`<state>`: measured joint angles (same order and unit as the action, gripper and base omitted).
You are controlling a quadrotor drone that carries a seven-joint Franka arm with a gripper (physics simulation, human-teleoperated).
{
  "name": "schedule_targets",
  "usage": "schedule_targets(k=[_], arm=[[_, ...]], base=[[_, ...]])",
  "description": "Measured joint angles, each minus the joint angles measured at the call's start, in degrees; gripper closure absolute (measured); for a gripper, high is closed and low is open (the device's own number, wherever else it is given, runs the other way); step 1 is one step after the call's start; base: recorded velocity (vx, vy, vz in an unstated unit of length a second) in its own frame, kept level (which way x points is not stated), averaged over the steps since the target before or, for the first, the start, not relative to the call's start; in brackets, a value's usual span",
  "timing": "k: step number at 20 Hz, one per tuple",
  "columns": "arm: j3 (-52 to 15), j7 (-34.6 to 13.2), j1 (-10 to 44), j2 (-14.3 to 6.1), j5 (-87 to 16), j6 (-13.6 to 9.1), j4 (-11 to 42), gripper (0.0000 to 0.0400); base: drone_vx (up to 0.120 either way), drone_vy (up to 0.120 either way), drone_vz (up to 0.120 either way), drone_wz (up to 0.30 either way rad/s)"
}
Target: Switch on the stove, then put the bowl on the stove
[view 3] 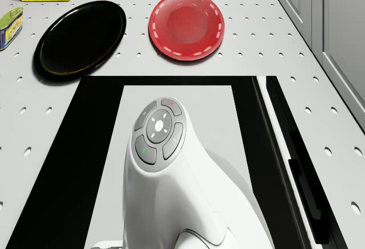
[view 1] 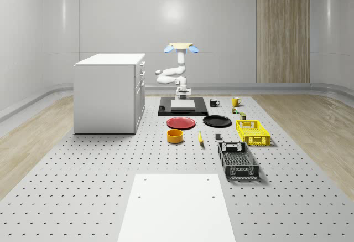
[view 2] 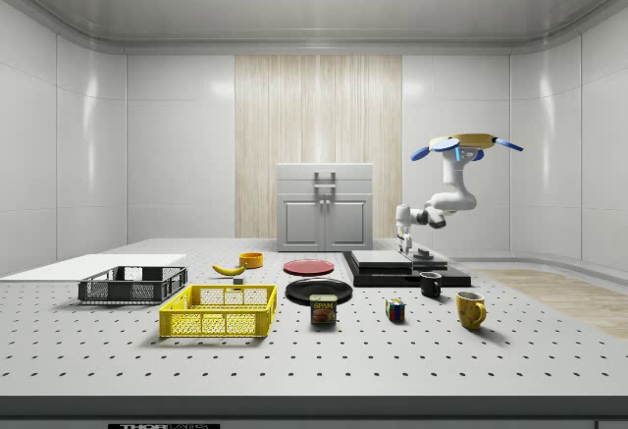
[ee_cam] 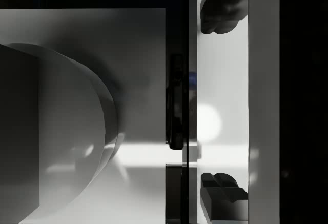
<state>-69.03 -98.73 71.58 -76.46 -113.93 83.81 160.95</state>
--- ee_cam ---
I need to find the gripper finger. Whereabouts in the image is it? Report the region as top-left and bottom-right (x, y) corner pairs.
(200, 172), (249, 221)
(200, 0), (249, 34)

